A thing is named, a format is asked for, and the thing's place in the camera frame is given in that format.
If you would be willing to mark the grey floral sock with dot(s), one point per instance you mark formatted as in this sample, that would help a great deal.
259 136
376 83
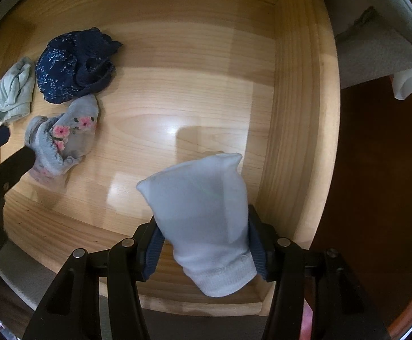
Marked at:
75 138

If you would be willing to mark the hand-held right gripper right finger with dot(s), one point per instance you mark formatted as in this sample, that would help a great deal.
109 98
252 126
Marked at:
259 258

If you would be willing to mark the white sock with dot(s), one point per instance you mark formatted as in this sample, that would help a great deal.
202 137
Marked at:
198 219

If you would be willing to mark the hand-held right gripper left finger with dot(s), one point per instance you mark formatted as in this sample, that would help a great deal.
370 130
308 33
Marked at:
152 255

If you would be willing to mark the navy floral underwear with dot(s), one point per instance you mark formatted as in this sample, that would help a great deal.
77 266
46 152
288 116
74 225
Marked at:
67 67

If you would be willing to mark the pale green cloth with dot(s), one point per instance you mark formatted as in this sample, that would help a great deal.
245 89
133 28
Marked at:
13 92

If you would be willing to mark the grey fronted wooden drawer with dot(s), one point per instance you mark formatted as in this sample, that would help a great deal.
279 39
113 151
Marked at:
191 78

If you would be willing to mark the orange wooden furniture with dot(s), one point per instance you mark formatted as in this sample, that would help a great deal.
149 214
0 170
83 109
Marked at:
409 318

